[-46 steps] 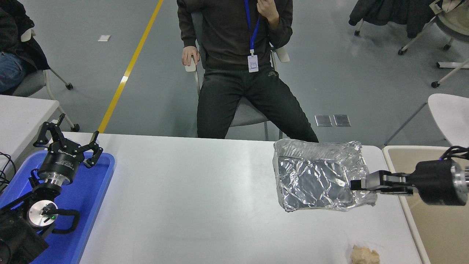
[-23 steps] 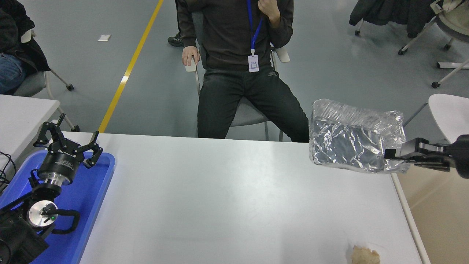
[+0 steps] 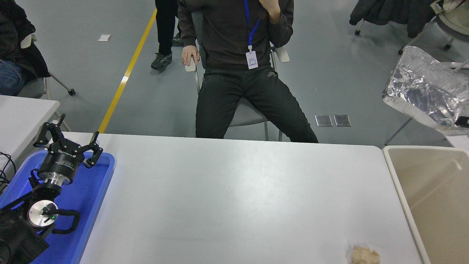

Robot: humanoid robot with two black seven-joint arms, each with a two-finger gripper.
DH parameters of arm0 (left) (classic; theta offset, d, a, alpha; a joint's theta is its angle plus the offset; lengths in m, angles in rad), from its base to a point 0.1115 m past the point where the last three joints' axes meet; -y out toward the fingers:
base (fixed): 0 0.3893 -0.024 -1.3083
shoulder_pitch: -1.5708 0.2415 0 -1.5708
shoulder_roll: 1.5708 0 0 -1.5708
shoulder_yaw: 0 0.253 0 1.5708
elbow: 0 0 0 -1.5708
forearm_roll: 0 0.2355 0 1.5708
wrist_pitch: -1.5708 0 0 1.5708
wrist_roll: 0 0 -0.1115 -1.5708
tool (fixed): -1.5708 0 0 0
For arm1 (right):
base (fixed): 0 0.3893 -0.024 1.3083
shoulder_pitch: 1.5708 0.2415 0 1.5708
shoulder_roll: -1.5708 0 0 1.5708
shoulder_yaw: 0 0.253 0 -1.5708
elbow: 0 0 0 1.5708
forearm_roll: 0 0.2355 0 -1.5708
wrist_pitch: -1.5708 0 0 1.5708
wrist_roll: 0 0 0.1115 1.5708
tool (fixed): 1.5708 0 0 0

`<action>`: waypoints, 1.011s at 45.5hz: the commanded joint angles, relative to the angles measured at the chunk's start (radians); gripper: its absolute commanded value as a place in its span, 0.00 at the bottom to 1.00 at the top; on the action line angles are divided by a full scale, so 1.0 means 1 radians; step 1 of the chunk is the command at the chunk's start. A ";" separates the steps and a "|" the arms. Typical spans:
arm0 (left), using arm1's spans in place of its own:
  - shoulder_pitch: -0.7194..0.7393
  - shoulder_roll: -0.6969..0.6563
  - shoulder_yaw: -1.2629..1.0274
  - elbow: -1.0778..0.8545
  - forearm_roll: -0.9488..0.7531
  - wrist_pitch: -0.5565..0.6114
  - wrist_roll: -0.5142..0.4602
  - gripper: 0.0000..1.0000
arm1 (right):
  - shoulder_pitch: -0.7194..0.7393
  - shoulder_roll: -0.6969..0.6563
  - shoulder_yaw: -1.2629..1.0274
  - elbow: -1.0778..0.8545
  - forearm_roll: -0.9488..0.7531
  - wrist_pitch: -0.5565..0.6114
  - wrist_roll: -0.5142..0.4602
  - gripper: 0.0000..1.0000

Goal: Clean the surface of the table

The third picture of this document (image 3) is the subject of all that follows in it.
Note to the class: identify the blue plastic tray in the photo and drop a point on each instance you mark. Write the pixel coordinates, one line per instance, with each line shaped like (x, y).
(80, 205)

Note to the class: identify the large pale bin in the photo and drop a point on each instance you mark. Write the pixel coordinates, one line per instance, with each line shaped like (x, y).
(432, 205)

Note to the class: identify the yellow floor tape line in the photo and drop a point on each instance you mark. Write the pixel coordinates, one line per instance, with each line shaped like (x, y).
(115, 102)

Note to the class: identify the person's left hand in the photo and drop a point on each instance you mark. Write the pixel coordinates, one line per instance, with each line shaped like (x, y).
(270, 9)

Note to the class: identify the white wheeled stand base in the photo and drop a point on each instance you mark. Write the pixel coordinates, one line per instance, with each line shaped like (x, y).
(463, 65)

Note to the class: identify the crumpled tan paper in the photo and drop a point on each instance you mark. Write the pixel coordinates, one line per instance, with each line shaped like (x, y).
(362, 255)

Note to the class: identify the silver foil tray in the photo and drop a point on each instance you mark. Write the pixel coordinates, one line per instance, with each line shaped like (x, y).
(421, 84)

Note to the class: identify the grey wheeled chair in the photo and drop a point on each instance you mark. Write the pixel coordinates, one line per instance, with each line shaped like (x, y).
(458, 35)

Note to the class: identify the person's right hand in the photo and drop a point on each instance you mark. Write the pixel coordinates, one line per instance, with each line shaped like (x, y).
(191, 54)

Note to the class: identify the white side table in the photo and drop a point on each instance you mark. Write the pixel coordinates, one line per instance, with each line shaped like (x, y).
(22, 117)

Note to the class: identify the dark jacket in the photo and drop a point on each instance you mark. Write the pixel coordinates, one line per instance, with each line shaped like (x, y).
(395, 13)

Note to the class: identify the person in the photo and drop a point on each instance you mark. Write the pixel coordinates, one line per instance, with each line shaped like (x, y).
(165, 22)
(227, 36)
(11, 29)

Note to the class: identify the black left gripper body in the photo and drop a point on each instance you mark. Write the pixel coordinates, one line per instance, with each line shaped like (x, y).
(60, 163)

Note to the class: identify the grey chair with white armrests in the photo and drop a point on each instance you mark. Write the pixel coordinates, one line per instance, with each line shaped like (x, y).
(247, 115)
(33, 88)

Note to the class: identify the white plastic chair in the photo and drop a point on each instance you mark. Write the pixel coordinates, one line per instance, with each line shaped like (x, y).
(458, 143)

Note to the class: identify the silver floor outlet plate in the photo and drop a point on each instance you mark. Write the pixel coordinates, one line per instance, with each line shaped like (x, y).
(323, 120)
(342, 120)

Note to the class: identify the white paper floor label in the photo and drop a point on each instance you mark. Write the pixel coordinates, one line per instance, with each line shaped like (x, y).
(104, 37)

